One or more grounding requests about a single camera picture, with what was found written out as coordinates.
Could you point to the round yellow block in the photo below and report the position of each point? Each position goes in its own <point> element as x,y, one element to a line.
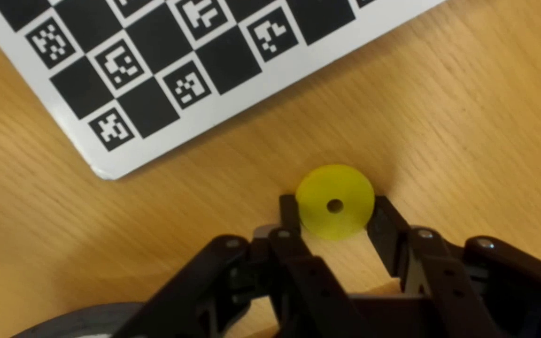
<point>321,189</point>

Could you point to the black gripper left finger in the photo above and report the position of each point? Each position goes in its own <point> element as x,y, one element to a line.
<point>234,281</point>

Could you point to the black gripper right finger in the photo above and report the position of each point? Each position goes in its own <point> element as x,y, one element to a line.
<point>471,281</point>

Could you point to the checkered marker calibration board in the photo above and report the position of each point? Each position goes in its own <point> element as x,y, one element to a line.
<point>159,43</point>

